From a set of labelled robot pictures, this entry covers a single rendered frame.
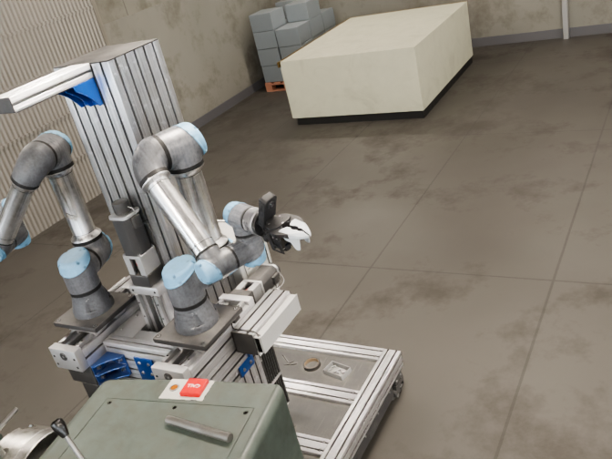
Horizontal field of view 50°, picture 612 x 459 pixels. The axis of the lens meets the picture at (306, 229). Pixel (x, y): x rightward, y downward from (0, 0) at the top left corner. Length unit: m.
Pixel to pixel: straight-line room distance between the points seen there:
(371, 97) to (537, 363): 4.41
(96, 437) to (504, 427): 2.03
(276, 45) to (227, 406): 8.02
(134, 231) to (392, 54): 5.17
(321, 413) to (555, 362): 1.24
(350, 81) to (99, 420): 5.98
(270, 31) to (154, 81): 7.20
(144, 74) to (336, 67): 5.30
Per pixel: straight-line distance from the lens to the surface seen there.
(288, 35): 9.33
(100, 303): 2.54
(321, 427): 3.14
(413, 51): 7.05
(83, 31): 7.61
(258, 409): 1.69
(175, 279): 2.13
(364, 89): 7.38
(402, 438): 3.30
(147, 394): 1.88
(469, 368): 3.62
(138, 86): 2.24
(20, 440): 1.99
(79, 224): 2.56
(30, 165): 2.39
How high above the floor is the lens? 2.33
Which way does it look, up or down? 26 degrees down
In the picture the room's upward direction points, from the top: 14 degrees counter-clockwise
